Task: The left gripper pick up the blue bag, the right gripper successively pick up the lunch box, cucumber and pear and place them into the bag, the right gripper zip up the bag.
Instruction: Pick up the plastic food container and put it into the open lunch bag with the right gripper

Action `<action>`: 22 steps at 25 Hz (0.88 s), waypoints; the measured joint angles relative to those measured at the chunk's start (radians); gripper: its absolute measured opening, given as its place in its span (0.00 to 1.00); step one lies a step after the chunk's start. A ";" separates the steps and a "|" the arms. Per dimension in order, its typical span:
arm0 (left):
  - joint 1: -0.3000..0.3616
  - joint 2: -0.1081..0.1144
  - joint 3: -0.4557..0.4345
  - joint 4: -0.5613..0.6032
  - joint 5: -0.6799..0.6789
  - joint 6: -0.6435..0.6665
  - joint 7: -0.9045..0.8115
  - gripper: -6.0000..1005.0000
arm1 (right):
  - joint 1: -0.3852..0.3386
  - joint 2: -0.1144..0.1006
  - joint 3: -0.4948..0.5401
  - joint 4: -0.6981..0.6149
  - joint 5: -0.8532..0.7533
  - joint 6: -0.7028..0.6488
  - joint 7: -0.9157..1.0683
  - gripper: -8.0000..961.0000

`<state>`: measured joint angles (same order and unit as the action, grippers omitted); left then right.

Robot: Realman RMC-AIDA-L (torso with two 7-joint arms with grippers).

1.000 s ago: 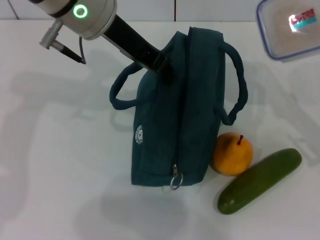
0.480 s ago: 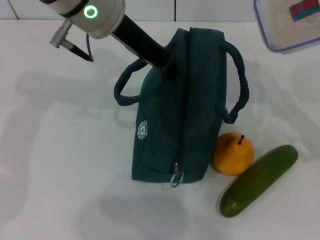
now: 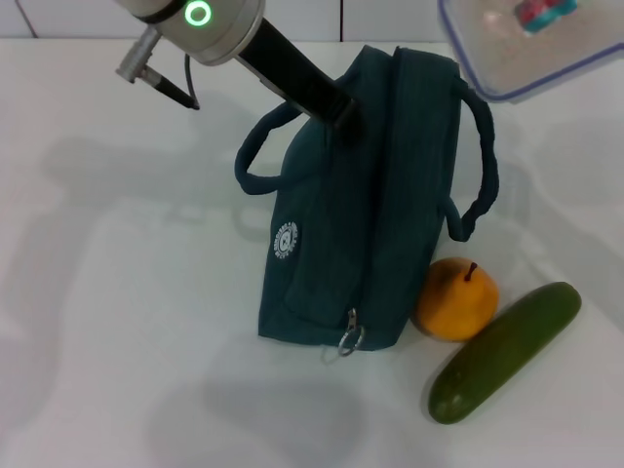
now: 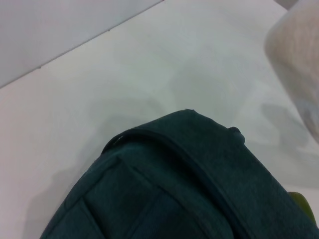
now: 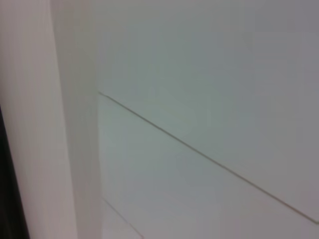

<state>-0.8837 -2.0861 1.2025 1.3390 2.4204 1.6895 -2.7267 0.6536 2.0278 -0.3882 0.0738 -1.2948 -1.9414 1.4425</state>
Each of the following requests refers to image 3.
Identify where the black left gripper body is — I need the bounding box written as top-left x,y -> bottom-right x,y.
233,18 -> 361,129

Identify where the orange pear with stem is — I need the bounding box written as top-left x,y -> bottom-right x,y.
413,256 -> 501,343

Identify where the dark blue fabric lunch bag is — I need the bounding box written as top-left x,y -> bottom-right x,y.
234,44 -> 501,353

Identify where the left arm cable with plug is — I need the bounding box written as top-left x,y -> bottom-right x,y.
115,26 -> 202,111

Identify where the green cucumber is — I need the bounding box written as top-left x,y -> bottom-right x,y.
427,281 -> 583,426

